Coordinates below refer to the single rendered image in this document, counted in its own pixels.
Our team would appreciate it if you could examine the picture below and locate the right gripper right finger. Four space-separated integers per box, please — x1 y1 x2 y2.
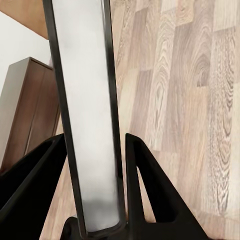
125 133 211 240

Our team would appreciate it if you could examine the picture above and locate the hardback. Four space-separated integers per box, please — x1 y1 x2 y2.
42 0 127 240

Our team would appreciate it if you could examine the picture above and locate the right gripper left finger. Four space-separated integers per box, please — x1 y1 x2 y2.
0 133 68 240

